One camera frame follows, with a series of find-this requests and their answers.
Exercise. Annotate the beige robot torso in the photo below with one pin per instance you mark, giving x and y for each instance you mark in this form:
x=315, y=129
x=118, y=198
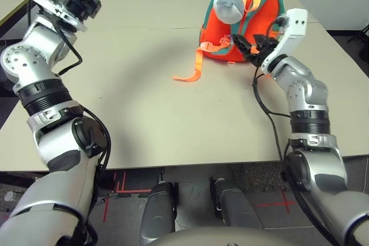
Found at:
x=225, y=238

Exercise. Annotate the grey robot left leg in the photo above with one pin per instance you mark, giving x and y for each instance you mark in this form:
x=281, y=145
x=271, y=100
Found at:
x=158, y=214

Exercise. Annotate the red floor tape lines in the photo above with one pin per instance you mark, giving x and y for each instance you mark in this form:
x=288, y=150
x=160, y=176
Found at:
x=132, y=191

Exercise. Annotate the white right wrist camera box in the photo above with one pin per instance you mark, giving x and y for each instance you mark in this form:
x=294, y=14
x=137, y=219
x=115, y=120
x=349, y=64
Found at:
x=297, y=24

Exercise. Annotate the black framed side desk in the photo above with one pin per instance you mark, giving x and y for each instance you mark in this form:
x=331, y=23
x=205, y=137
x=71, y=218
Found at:
x=8, y=4

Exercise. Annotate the dark speckled floor mat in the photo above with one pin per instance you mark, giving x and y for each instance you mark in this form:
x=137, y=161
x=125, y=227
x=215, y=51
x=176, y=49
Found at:
x=253, y=177

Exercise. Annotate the grey robot right leg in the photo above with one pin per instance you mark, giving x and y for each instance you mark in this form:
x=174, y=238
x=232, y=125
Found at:
x=236, y=208

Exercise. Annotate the orange and teal backpack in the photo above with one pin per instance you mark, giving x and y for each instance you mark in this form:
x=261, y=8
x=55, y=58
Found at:
x=213, y=35

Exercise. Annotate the grey robot leg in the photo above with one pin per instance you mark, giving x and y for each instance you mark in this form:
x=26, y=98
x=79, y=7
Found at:
x=236, y=208
x=158, y=214

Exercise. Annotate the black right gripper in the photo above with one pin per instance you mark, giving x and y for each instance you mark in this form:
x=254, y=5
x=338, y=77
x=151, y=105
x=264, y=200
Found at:
x=263, y=54

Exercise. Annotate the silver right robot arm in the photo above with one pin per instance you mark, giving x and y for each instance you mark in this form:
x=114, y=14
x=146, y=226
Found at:
x=305, y=84

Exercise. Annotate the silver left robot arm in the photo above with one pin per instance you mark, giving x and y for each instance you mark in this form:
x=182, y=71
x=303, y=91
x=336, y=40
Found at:
x=43, y=58

